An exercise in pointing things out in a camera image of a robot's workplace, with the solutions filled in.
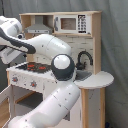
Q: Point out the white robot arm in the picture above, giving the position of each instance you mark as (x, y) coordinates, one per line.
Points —
(63, 95)

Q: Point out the wooden toy kitchen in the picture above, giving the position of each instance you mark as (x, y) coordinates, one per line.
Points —
(89, 110)

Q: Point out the black toy faucet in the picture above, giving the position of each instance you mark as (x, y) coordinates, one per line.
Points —
(83, 58)

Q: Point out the grey toy sink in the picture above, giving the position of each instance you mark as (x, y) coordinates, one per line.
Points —
(81, 75)

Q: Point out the black toy stovetop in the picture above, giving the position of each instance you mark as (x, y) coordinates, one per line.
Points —
(35, 67)

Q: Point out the right stove knob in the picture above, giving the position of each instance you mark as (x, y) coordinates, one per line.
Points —
(33, 84)

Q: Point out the stove knob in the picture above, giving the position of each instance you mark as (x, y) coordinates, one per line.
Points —
(14, 79)
(33, 84)

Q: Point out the toy microwave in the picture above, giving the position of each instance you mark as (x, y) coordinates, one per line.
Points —
(73, 24)

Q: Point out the grey range hood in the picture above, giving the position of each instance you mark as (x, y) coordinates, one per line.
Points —
(39, 27)

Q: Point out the left stove knob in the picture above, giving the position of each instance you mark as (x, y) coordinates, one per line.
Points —
(14, 79)

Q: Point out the white oven door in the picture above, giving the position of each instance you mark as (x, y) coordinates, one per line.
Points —
(7, 93)

